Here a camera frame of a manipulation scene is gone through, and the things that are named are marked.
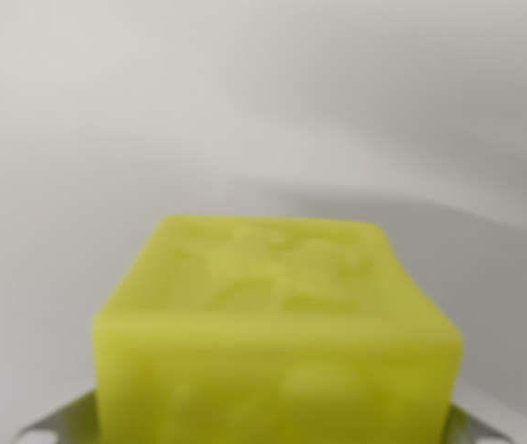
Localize black silver gripper left finger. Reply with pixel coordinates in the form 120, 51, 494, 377
13, 388, 103, 444

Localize black silver gripper right finger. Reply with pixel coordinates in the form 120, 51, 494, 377
442, 404, 515, 444

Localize yellow cube with embossed faces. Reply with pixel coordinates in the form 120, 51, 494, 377
91, 213, 466, 444

